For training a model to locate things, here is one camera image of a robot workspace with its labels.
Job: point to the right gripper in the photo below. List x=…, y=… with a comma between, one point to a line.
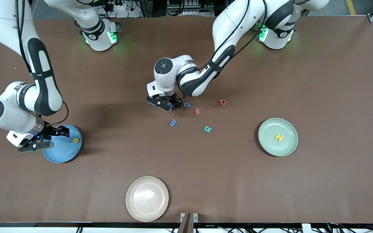
x=51, y=131

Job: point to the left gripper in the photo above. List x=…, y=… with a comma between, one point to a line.
x=174, y=98

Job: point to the blue foam small m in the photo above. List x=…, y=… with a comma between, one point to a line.
x=173, y=123

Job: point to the pinkish red foam small w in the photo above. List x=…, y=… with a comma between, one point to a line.
x=197, y=112

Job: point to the teal foam capital R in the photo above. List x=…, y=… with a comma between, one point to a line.
x=207, y=129

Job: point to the pinkish red foam capital Q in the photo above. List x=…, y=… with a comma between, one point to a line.
x=220, y=102

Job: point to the yellow foam capital H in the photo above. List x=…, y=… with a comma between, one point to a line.
x=279, y=137

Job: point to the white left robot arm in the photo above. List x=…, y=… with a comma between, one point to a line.
x=235, y=22

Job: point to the blue plate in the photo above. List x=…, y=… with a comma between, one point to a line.
x=66, y=152

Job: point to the table cover sheet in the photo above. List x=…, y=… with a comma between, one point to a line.
x=206, y=181

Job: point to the background electronics rack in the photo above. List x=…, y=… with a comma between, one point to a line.
x=202, y=6

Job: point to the beige plate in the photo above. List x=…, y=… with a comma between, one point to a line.
x=147, y=199

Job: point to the pale green plate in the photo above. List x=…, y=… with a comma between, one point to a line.
x=267, y=142

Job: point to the white power strip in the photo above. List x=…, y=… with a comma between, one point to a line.
x=120, y=6

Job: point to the black table edge rail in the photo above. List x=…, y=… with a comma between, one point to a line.
x=76, y=224

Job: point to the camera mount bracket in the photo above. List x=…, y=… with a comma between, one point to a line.
x=186, y=223

